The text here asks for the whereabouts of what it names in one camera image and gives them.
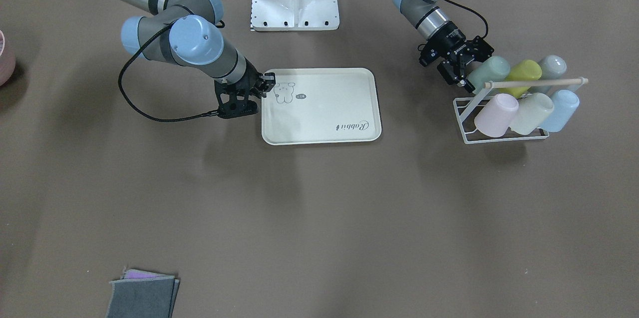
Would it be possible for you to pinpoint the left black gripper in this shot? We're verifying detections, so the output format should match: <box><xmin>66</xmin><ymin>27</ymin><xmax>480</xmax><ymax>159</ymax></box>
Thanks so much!
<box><xmin>418</xmin><ymin>26</ymin><xmax>475</xmax><ymax>93</ymax></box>

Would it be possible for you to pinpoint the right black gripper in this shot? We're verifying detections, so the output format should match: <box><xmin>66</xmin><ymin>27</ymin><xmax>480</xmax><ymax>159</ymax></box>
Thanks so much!
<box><xmin>215</xmin><ymin>66</ymin><xmax>276</xmax><ymax>99</ymax></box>

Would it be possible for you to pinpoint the green cup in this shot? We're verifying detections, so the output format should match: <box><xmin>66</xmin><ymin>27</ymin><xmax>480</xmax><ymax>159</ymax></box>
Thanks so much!
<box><xmin>468</xmin><ymin>56</ymin><xmax>511</xmax><ymax>95</ymax></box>

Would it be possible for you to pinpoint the cream rabbit tray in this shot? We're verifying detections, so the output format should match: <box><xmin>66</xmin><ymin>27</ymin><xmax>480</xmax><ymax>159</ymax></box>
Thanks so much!
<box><xmin>262</xmin><ymin>68</ymin><xmax>382</xmax><ymax>145</ymax></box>

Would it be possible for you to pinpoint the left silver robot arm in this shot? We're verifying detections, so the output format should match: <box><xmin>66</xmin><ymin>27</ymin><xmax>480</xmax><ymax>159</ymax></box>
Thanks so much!
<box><xmin>393</xmin><ymin>0</ymin><xmax>494</xmax><ymax>92</ymax></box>

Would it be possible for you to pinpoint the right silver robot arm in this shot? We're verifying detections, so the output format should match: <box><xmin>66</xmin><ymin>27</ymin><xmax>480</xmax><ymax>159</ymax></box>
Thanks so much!
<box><xmin>121</xmin><ymin>0</ymin><xmax>276</xmax><ymax>105</ymax></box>

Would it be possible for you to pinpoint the white cup rack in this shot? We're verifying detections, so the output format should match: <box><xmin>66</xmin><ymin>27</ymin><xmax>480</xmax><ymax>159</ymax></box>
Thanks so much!
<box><xmin>453</xmin><ymin>77</ymin><xmax>589</xmax><ymax>144</ymax></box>

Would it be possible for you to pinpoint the pink cup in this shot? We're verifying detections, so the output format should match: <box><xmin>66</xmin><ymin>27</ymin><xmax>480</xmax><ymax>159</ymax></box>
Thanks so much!
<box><xmin>473</xmin><ymin>93</ymin><xmax>519</xmax><ymax>138</ymax></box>

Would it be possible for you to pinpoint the yellow cup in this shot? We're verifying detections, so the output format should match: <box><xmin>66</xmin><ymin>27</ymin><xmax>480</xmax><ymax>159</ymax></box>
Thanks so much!
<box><xmin>498</xmin><ymin>59</ymin><xmax>542</xmax><ymax>99</ymax></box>

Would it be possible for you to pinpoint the cream cup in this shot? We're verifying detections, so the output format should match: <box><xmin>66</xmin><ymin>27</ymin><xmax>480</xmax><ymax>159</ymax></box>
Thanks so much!
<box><xmin>510</xmin><ymin>93</ymin><xmax>555</xmax><ymax>135</ymax></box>

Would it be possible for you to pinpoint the grey cup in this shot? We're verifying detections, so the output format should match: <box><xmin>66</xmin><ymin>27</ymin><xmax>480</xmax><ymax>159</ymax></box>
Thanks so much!
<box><xmin>529</xmin><ymin>55</ymin><xmax>568</xmax><ymax>94</ymax></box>

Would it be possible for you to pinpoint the blue cup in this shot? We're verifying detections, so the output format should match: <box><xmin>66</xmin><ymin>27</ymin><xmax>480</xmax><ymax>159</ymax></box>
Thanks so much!
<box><xmin>539</xmin><ymin>90</ymin><xmax>580</xmax><ymax>132</ymax></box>

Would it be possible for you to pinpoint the grey folded cloth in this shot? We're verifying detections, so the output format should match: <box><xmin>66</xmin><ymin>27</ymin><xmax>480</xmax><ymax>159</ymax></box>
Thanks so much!
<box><xmin>106</xmin><ymin>269</ymin><xmax>180</xmax><ymax>318</ymax></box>

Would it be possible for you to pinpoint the pink bowl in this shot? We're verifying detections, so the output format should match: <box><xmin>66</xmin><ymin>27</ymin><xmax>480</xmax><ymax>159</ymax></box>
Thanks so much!
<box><xmin>0</xmin><ymin>30</ymin><xmax>16</xmax><ymax>86</ymax></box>

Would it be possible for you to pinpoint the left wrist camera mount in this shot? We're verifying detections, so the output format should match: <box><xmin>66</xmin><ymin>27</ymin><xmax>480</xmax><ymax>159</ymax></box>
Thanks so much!
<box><xmin>465</xmin><ymin>35</ymin><xmax>495</xmax><ymax>62</ymax></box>

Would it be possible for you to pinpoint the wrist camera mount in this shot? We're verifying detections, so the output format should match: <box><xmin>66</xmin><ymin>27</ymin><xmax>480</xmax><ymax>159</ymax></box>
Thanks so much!
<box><xmin>465</xmin><ymin>35</ymin><xmax>495</xmax><ymax>62</ymax></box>
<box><xmin>215</xmin><ymin>88</ymin><xmax>259</xmax><ymax>119</ymax></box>

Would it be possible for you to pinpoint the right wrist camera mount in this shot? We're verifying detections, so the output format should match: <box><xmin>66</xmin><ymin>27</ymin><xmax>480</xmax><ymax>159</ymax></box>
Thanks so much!
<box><xmin>215</xmin><ymin>88</ymin><xmax>259</xmax><ymax>119</ymax></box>

